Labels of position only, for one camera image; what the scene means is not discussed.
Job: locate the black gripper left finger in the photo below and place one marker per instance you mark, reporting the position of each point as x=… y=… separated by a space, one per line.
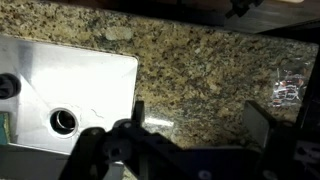
x=138 y=115

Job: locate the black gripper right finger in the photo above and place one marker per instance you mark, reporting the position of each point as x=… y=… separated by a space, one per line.
x=258 y=121

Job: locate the clear plastic wrapper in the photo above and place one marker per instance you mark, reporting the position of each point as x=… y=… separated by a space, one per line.
x=287 y=88

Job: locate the stainless steel sink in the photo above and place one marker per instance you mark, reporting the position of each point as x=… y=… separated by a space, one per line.
x=64 y=90

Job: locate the black sink stopper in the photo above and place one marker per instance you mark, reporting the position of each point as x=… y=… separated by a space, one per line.
x=10 y=86

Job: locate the green sponge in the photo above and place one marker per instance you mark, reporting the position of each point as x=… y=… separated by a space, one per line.
x=4 y=128

